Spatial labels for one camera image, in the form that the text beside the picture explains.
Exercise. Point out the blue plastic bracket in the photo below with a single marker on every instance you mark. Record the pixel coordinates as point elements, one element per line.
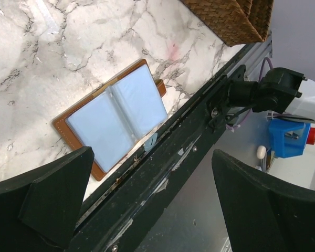
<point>287,138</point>

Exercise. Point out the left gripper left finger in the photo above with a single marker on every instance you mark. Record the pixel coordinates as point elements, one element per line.
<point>39,209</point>

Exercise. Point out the brown woven divided tray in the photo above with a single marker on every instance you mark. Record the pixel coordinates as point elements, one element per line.
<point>235,22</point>

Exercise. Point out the aluminium rail frame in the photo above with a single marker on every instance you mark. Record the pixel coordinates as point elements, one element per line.
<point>253,59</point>

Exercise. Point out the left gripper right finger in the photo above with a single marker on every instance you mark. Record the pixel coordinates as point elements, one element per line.
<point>262,212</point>

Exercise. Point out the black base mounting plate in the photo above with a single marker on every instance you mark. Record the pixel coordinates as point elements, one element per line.
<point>122,220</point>

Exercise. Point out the brown leather card holder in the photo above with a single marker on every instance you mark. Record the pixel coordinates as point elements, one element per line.
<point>115,117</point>

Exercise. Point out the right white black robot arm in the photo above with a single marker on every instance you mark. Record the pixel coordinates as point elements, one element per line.
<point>281,90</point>

